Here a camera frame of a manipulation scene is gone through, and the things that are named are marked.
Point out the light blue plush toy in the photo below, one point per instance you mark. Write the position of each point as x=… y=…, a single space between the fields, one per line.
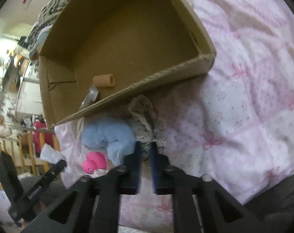
x=105 y=133

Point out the pink bow-print quilt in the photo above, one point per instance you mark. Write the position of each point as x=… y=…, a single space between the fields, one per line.
x=234 y=89

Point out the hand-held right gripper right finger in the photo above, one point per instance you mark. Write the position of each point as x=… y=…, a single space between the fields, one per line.
x=155 y=170

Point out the yellow wooden rack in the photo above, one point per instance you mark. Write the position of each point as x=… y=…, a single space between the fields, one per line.
x=30 y=150

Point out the beige lace scrunchie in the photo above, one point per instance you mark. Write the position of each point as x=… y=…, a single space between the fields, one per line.
x=156 y=128
x=142 y=106

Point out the beige foam tube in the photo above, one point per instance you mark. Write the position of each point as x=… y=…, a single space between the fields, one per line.
x=103 y=80

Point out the white washing machine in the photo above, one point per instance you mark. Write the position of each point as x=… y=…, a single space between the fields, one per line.
x=30 y=94

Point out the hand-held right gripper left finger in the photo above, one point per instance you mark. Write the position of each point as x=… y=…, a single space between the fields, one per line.
x=137 y=167

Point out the white tissue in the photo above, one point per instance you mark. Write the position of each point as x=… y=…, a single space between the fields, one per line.
x=51 y=155

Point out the pink rubber toy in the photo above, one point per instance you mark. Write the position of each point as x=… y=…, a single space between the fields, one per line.
x=94 y=162

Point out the person's grey trousers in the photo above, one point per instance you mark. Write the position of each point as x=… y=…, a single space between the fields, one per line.
x=275 y=199

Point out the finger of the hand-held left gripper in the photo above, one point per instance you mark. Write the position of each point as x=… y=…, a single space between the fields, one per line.
x=8 y=174
x=55 y=168

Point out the brown cardboard box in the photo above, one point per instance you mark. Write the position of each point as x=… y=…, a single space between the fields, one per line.
x=127 y=36

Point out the brown patterned knit blanket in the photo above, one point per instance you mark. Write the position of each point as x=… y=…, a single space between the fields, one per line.
x=52 y=9

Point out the clear plastic wrapper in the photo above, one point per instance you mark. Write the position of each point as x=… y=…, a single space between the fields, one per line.
x=89 y=97

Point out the red suitcase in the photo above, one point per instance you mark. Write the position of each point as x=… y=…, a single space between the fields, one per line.
x=41 y=133

